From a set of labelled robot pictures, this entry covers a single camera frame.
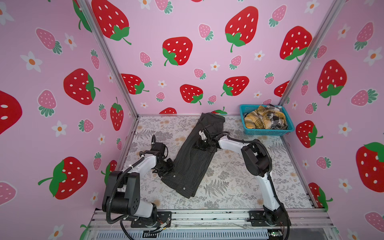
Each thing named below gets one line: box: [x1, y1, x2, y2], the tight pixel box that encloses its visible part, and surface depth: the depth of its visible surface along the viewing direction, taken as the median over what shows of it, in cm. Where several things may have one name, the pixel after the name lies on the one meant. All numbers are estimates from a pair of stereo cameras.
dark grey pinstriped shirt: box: [161, 112, 225, 199], surface depth 94 cm
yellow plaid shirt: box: [244, 105, 287, 129], surface depth 106 cm
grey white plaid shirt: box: [256, 103, 288, 130], surface depth 106 cm
